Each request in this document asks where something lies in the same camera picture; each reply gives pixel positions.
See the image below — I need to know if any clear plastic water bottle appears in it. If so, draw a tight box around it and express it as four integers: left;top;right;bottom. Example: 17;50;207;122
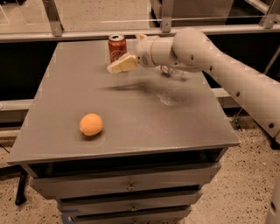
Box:
159;66;186;78

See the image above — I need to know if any top grey drawer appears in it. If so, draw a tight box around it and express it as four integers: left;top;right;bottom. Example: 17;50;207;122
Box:
30;162;221;200

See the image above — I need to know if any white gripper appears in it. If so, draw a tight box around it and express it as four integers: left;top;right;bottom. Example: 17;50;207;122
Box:
107;33;153;74

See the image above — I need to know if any grey drawer cabinet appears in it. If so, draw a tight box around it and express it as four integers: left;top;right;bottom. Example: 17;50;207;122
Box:
7;36;241;224

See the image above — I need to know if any metal railing frame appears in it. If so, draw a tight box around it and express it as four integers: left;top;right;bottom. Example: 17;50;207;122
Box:
0;0;280;42

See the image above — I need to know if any black stand leg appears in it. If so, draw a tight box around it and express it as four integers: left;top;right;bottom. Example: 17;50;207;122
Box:
15;170;28;206

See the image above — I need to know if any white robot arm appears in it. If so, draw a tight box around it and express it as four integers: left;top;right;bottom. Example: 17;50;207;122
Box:
108;27;280;144

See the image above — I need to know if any orange fruit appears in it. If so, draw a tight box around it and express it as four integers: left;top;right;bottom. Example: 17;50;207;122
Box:
80;114;103;137

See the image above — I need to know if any red coke can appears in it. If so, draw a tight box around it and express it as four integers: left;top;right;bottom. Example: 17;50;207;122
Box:
108;34;127;62

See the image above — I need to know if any grey drawer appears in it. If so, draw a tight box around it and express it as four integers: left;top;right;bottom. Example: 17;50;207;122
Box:
73;206;190;224
30;162;221;200
58;191;202;216

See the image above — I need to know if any middle grey drawer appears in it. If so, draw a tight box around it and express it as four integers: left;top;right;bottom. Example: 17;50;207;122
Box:
58;191;202;216

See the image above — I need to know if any bottom grey drawer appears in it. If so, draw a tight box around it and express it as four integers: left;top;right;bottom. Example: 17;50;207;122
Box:
73;206;190;224

